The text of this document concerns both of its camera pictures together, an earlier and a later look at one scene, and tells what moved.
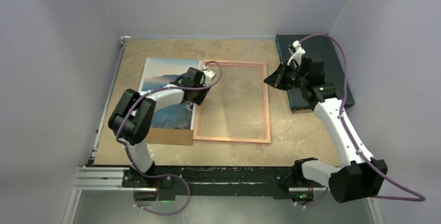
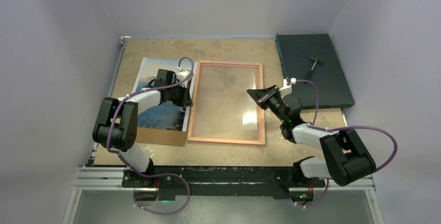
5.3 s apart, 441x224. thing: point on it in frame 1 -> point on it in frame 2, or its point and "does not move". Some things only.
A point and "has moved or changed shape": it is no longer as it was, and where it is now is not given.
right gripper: [277, 79] -> [259, 94]
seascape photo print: [159, 73] does not move
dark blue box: [320, 47] does not move
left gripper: [197, 100] -> [185, 101]
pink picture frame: [222, 63] has moved or changed shape
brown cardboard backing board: [170, 136] has moved or changed shape
